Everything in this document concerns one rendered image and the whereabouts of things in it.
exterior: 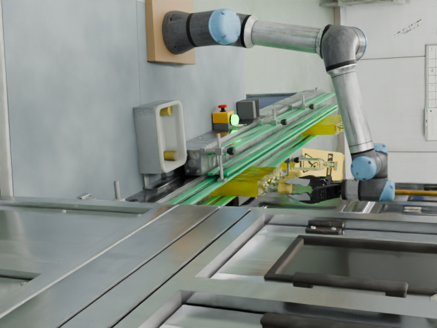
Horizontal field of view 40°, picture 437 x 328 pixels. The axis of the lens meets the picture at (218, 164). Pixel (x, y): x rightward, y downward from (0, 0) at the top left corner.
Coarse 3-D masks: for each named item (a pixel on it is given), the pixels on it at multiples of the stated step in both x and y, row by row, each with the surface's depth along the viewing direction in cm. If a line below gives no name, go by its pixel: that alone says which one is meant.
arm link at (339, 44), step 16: (336, 32) 184; (352, 32) 186; (336, 48) 182; (352, 48) 183; (336, 64) 182; (352, 64) 182; (336, 80) 184; (352, 80) 183; (336, 96) 186; (352, 96) 182; (352, 112) 183; (352, 128) 183; (368, 128) 184; (352, 144) 184; (368, 144) 183; (352, 160) 186; (368, 160) 181; (368, 176) 182
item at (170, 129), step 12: (156, 108) 195; (180, 108) 206; (156, 120) 192; (168, 120) 208; (180, 120) 207; (168, 132) 209; (180, 132) 208; (168, 144) 210; (180, 144) 209; (180, 156) 210; (168, 168) 199
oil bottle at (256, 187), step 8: (224, 184) 216; (232, 184) 215; (240, 184) 214; (248, 184) 212; (256, 184) 211; (264, 184) 211; (216, 192) 218; (224, 192) 217; (232, 192) 216; (240, 192) 214; (248, 192) 213; (256, 192) 212; (264, 192) 211
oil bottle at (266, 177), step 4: (236, 176) 221; (240, 176) 220; (244, 176) 220; (248, 176) 219; (252, 176) 219; (256, 176) 218; (260, 176) 218; (264, 176) 217; (268, 176) 218; (268, 180) 216
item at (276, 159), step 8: (304, 136) 323; (312, 136) 321; (296, 144) 304; (304, 144) 302; (280, 152) 286; (288, 152) 285; (272, 160) 272; (280, 160) 270; (208, 200) 214; (216, 200) 215; (224, 200) 213
